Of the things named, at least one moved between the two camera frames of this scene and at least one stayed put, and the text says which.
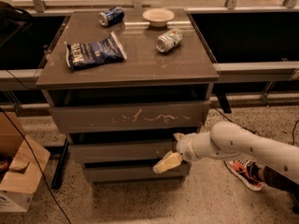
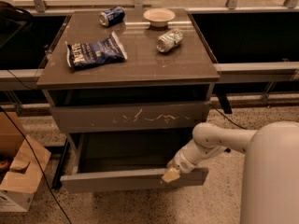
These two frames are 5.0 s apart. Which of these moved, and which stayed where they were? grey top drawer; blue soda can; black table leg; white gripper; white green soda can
Moved: white gripper
Stayed: white green soda can; black table leg; blue soda can; grey top drawer
